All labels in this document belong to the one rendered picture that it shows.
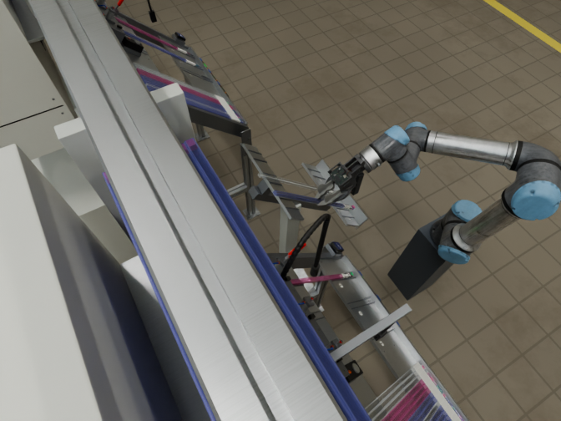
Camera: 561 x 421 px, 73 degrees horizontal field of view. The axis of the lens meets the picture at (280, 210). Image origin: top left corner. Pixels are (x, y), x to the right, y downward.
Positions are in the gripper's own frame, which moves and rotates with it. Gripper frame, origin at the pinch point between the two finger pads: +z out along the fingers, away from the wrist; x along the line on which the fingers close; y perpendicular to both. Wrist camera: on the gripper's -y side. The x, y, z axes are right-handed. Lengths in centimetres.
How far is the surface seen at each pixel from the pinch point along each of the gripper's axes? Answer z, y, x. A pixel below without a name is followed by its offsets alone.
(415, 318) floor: 7, -106, 42
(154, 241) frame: -5, 107, 45
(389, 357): 11, -6, 53
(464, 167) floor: -78, -154, -23
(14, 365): 17, 99, 40
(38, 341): 15, 98, 39
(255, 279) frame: -7, 105, 49
